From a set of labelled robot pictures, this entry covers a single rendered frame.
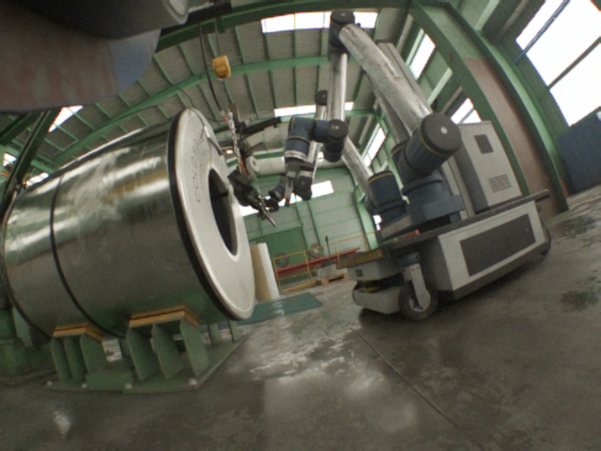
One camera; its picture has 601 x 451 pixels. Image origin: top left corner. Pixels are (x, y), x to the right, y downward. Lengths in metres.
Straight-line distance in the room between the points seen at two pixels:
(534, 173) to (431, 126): 2.84
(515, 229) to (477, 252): 0.30
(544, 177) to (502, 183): 2.30
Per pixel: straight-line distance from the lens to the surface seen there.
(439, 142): 1.16
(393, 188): 1.79
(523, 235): 1.48
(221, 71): 2.37
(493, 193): 1.68
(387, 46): 2.12
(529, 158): 3.92
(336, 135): 1.18
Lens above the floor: 0.32
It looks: 11 degrees up
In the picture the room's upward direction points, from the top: 15 degrees counter-clockwise
